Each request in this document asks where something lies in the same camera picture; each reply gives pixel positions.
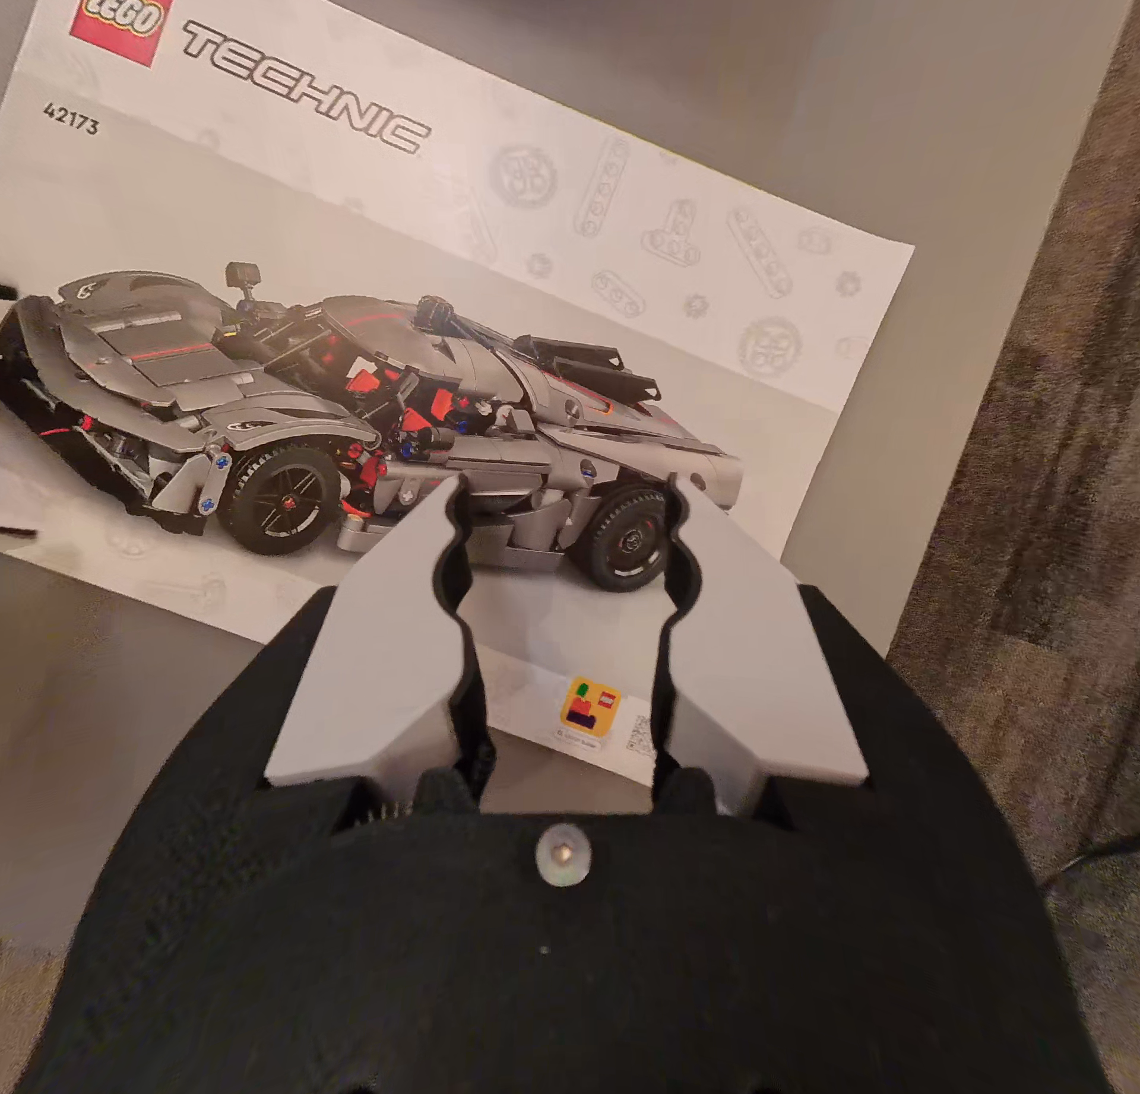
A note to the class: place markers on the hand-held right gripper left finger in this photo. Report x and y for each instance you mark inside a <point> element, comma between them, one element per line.
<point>374,667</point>

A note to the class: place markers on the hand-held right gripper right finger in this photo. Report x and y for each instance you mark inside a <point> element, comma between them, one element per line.
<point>766,667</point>

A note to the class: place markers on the lego instruction booklet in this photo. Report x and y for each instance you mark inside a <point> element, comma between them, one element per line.
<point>267,222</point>

